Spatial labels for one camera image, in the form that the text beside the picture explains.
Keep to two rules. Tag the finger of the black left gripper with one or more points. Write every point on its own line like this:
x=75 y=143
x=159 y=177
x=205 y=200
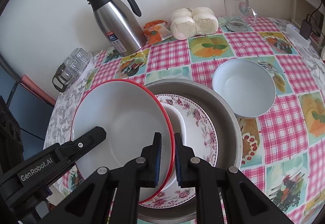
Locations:
x=86 y=141

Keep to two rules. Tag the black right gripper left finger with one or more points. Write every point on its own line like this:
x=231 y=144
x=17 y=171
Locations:
x=111 y=196

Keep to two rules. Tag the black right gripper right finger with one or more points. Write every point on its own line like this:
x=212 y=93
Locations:
x=223 y=195

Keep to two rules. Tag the round stainless steel plate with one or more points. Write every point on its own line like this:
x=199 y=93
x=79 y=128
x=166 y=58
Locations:
x=228 y=139

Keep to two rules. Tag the pink floral round plate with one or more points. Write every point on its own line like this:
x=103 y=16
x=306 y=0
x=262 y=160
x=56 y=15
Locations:
x=200 y=136

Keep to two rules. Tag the red rimmed patterned bowl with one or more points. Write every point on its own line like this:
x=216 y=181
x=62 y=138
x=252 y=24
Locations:
x=131 y=115

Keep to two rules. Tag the light blue bowl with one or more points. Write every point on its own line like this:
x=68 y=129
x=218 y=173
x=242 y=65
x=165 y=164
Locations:
x=246 y=87

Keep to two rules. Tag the plain white bowl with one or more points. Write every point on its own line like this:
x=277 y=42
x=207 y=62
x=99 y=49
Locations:
x=177 y=121

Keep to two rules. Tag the dark blue refrigerator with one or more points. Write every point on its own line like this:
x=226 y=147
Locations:
x=30 y=106

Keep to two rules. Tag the checkered fruit pattern tablecloth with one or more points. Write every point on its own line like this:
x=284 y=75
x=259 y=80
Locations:
x=275 y=86

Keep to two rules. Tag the stainless steel thermos jug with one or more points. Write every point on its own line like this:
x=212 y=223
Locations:
x=117 y=21

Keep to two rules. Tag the orange snack packet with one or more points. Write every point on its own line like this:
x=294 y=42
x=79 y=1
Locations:
x=157 y=31

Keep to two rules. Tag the bag of white buns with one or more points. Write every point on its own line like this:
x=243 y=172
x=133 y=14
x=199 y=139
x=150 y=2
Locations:
x=187 y=22

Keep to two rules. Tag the white power strip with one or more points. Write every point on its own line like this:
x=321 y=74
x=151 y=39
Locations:
x=294 y=34

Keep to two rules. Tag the clear glass mug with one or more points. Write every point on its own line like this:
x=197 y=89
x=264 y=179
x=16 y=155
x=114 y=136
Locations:
x=239 y=15

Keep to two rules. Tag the black power adapter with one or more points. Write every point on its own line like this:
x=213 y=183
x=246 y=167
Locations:
x=305 y=29

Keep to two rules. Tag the glass teapot black handle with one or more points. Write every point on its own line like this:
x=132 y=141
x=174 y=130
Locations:
x=59 y=82

